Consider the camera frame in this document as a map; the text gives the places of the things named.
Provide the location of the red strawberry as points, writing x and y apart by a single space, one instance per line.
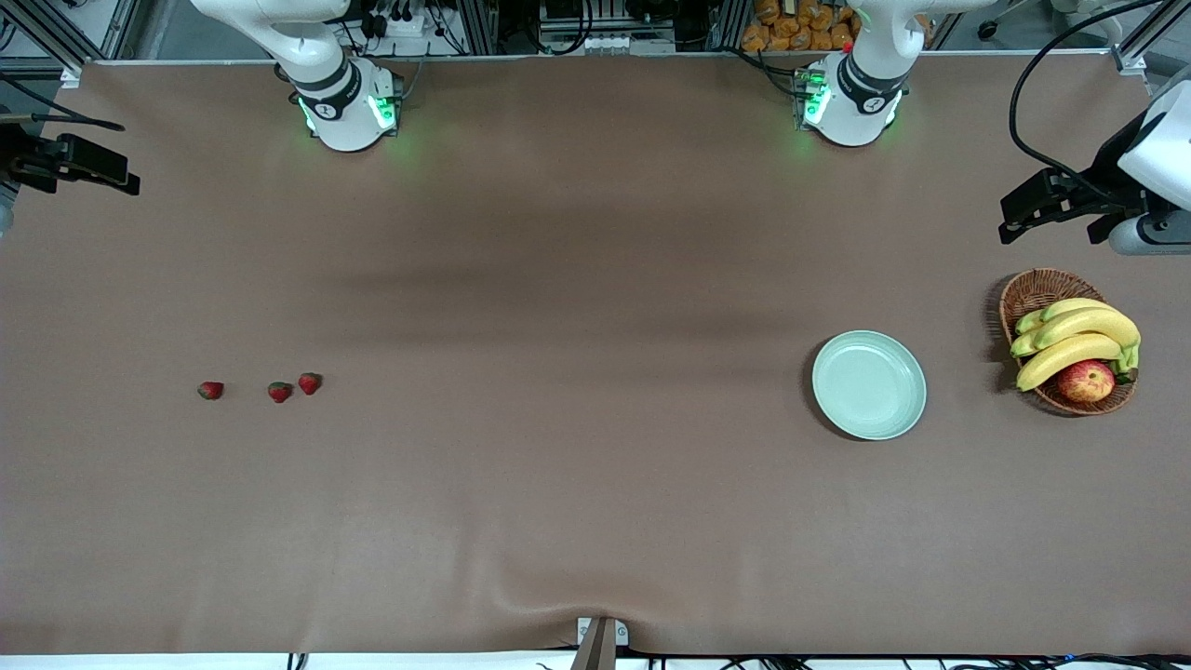
280 393
310 383
210 391

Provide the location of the grey metal camera mount bracket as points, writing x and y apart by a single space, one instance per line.
600 647

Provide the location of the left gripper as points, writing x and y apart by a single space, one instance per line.
1106 182

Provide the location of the pale green round plate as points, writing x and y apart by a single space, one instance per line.
865 386

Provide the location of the brown wicker basket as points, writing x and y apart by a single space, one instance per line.
1037 290

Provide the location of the white power strip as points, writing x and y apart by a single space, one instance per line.
400 23

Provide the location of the yellow banana bunch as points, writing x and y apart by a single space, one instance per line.
1079 326

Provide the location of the orange packaged bread pile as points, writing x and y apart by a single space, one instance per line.
791 33

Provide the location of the aluminium frame post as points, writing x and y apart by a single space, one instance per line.
1130 58
70 74

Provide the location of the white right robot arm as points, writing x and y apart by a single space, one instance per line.
344 121

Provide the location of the brown table cloth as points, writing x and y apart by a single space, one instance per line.
558 279

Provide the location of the red apple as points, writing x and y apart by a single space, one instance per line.
1084 381

